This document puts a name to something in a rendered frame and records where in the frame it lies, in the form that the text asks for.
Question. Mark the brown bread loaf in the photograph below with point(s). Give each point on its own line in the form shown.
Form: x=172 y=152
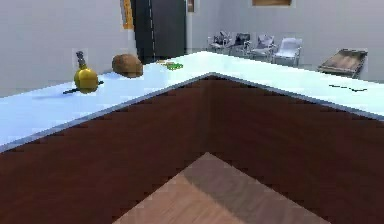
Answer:
x=127 y=65

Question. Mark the orange framed wall picture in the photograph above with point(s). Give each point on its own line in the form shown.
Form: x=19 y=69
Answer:
x=127 y=14

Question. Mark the black fridge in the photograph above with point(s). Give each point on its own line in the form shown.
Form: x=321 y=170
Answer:
x=160 y=28

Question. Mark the thin black utensil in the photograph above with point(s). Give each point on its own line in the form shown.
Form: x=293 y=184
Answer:
x=348 y=88
x=74 y=89

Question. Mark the grey metal chair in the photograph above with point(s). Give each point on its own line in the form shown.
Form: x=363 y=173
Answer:
x=288 y=50
x=220 y=41
x=264 y=46
x=241 y=43

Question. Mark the brown counter with white top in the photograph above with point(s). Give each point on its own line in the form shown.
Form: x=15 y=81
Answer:
x=100 y=156

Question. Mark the yellow round bottle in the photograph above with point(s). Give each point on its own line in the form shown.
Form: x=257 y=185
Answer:
x=86 y=78

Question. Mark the brown wooden table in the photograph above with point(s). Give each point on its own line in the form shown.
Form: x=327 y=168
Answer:
x=344 y=62

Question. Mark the brown framed wall picture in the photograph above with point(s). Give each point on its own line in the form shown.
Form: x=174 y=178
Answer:
x=271 y=2
x=190 y=5

